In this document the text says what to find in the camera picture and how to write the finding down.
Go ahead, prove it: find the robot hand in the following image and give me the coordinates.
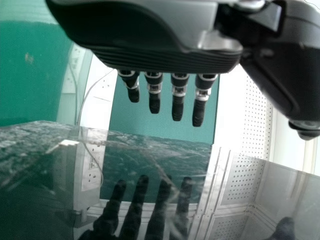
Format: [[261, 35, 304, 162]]
[[44, 0, 320, 141]]

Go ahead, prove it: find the white socket strip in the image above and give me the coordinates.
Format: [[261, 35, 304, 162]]
[[62, 46, 86, 95]]

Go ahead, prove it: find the thin white cable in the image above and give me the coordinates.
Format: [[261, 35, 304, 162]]
[[76, 69, 115, 127]]

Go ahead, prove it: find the white perforated cable duct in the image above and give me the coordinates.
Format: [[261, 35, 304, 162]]
[[241, 73, 274, 161]]

